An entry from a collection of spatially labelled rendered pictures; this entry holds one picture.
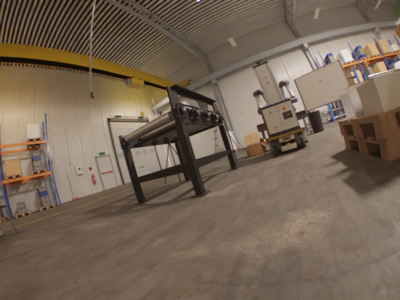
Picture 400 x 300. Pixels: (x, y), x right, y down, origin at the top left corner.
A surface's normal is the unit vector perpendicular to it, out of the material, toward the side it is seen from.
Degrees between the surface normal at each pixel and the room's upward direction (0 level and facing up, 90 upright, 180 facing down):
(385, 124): 90
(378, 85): 90
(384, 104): 90
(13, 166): 90
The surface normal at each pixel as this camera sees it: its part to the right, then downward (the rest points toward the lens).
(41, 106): 0.84, -0.27
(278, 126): -0.52, 0.13
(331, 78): -0.77, 0.21
